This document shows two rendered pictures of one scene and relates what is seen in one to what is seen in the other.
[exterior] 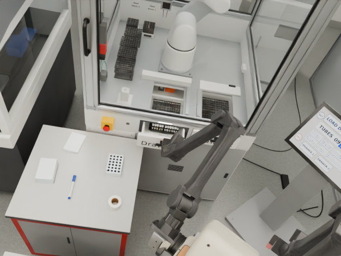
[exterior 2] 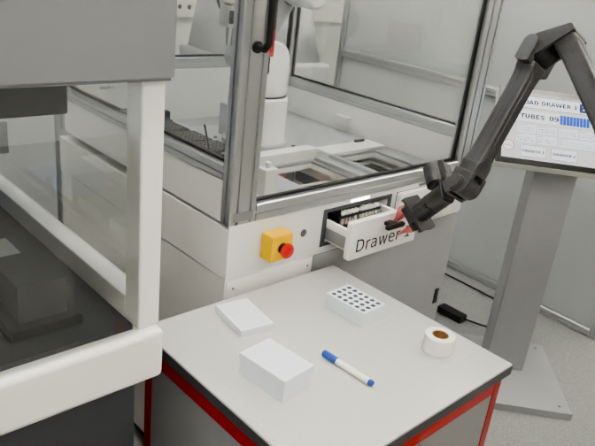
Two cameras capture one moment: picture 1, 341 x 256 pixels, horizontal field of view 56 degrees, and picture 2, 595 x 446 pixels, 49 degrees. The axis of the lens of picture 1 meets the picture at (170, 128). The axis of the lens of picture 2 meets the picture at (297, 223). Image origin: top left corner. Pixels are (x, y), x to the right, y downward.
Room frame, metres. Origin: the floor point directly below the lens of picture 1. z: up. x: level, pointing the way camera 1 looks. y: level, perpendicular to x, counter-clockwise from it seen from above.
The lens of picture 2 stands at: (-0.11, 1.25, 1.56)
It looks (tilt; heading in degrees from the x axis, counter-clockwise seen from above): 22 degrees down; 322
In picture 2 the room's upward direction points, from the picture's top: 7 degrees clockwise
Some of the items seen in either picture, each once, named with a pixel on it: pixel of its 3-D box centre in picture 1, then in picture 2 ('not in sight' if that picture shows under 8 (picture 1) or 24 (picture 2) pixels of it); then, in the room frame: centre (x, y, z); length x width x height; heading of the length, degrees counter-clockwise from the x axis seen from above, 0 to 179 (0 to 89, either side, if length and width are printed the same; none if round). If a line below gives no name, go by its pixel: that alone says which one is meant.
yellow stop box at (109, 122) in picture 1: (107, 123); (277, 245); (1.12, 0.36, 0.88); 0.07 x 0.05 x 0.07; 97
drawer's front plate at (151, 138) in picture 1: (162, 142); (382, 231); (1.09, 0.03, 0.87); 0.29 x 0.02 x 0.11; 97
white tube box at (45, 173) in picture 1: (46, 170); (275, 369); (0.77, 0.58, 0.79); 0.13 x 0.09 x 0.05; 13
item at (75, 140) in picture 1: (74, 142); (243, 316); (1.00, 0.52, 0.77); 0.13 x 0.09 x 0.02; 179
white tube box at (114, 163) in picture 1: (114, 165); (354, 304); (0.92, 0.25, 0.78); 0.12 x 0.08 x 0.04; 9
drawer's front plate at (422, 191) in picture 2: (214, 139); (425, 203); (1.21, -0.28, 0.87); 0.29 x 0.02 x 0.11; 97
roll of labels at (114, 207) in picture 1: (114, 202); (438, 342); (0.70, 0.18, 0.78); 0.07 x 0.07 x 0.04
